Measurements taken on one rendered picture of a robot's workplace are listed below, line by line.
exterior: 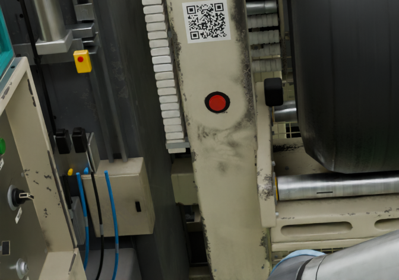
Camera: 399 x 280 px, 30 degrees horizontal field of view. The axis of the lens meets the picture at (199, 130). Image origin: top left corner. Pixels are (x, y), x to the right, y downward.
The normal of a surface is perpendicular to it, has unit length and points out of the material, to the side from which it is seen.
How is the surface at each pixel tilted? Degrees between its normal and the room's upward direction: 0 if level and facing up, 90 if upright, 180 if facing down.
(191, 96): 90
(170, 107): 90
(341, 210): 0
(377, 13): 71
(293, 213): 0
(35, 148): 90
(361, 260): 47
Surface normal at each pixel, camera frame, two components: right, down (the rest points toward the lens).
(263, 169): -0.12, -0.85
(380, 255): -0.81, -0.45
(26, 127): -0.06, 0.52
